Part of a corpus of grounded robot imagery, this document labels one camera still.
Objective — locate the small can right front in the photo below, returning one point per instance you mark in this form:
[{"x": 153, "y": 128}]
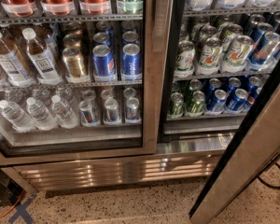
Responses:
[{"x": 132, "y": 110}]

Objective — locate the white 7up can left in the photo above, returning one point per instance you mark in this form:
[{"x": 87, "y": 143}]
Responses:
[{"x": 208, "y": 62}]

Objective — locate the stainless steel fridge base grille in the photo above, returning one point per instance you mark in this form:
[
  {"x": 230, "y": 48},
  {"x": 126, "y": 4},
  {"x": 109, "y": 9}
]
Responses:
[{"x": 86, "y": 174}]

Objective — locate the tea bottle far left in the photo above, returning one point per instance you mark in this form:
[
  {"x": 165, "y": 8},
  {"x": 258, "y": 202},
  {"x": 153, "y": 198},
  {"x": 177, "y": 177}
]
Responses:
[{"x": 14, "y": 63}]

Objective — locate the small can middle front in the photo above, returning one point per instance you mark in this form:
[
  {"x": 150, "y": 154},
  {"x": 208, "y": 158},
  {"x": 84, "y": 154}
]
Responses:
[{"x": 111, "y": 112}]

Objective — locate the green can front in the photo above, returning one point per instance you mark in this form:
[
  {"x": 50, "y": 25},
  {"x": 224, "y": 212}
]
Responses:
[{"x": 194, "y": 107}]

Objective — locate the water bottle middle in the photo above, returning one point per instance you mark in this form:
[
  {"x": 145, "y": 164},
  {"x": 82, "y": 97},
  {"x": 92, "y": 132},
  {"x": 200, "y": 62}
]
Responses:
[{"x": 43, "y": 118}]

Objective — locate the glass fridge door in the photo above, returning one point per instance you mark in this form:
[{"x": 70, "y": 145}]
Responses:
[
  {"x": 254, "y": 147},
  {"x": 148, "y": 30}
]

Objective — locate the water bottle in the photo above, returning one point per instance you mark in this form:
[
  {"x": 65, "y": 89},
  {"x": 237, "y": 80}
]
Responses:
[
  {"x": 19, "y": 119},
  {"x": 64, "y": 112},
  {"x": 43, "y": 118}
]

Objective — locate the blue pepsi can left front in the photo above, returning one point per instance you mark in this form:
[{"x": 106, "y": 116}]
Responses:
[{"x": 104, "y": 65}]

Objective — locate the water bottle right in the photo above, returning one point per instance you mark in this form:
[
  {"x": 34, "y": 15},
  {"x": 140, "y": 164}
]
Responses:
[{"x": 64, "y": 112}]

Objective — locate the blue pepsi can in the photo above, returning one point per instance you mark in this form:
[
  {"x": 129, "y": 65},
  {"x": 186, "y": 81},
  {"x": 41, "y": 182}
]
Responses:
[
  {"x": 104, "y": 65},
  {"x": 131, "y": 68}
]

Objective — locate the white 7up can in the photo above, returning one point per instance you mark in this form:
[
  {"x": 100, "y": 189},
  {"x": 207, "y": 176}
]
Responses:
[
  {"x": 234, "y": 60},
  {"x": 208, "y": 62}
]

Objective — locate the blue tape cross mark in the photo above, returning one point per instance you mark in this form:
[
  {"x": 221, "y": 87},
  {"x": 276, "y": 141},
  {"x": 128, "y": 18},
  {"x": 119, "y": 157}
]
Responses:
[{"x": 21, "y": 211}]

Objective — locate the small can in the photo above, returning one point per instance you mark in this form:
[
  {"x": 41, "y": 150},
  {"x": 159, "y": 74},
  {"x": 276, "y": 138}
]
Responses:
[
  {"x": 89, "y": 113},
  {"x": 132, "y": 110},
  {"x": 111, "y": 112}
]

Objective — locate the white 7up can right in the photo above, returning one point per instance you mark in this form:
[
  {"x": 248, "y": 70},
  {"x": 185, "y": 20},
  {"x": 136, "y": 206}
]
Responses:
[{"x": 234, "y": 60}]

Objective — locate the blue pepsi can right front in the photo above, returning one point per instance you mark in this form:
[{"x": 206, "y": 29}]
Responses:
[{"x": 131, "y": 68}]

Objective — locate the small can left front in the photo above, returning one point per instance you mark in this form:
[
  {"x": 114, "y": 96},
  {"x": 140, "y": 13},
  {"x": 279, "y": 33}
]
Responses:
[{"x": 89, "y": 113}]

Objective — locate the water bottle left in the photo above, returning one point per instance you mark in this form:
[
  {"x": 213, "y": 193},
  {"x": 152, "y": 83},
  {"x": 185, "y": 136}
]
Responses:
[{"x": 19, "y": 119}]

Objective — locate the gold soda can front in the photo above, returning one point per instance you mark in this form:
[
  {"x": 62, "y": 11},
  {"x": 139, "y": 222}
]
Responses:
[{"x": 76, "y": 68}]

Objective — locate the tea bottle white cap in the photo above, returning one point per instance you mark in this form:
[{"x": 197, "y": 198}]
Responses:
[{"x": 42, "y": 58}]

